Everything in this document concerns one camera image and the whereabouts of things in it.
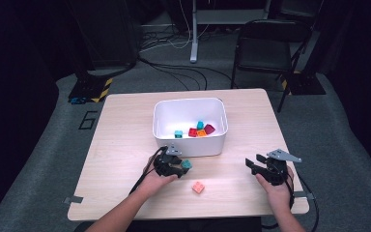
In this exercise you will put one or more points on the pink toy block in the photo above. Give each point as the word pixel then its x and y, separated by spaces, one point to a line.
pixel 198 187

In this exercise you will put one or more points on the striped black stand base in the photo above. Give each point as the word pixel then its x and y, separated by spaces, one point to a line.
pixel 90 88

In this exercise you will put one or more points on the dark red toy block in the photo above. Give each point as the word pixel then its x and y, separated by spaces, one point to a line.
pixel 209 129

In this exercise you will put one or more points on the person's left hand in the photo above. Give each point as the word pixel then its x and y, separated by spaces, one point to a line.
pixel 154 185

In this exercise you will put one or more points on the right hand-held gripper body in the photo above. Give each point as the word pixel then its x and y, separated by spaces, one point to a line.
pixel 275 167

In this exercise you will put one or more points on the orange toy block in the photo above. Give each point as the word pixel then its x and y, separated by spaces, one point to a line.
pixel 201 132

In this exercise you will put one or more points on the black folding chair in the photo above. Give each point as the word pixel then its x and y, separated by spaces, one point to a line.
pixel 270 48

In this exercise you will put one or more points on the white desk frame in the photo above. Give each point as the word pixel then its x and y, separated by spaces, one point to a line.
pixel 194 32

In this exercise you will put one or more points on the person's right hand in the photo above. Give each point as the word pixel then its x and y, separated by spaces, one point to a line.
pixel 278 195

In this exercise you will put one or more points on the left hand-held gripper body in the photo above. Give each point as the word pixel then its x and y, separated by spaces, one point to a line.
pixel 165 164

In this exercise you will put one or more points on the grey tape strip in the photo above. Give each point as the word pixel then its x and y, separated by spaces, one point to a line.
pixel 304 194
pixel 74 199

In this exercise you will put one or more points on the white plastic bin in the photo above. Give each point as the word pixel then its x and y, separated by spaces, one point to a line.
pixel 190 127

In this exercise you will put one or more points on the teal toy block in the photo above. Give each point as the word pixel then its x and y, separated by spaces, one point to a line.
pixel 200 125
pixel 178 134
pixel 186 164

